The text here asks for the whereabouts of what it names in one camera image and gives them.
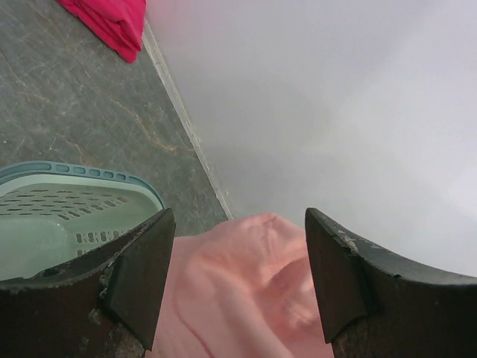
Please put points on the light pink bucket hat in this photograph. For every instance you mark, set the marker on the light pink bucket hat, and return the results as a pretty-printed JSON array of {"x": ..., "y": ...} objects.
[{"x": 241, "y": 289}]

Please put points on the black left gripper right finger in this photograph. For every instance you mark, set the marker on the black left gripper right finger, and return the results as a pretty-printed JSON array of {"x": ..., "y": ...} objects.
[{"x": 375, "y": 303}]

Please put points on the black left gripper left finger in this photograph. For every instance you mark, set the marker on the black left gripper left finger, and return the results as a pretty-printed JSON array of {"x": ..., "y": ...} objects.
[{"x": 104, "y": 303}]

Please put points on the magenta hat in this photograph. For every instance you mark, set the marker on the magenta hat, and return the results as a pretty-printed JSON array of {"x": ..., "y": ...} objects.
[{"x": 119, "y": 24}]

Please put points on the light blue plastic basket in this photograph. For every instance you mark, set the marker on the light blue plastic basket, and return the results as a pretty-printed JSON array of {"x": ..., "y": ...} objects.
[{"x": 54, "y": 212}]

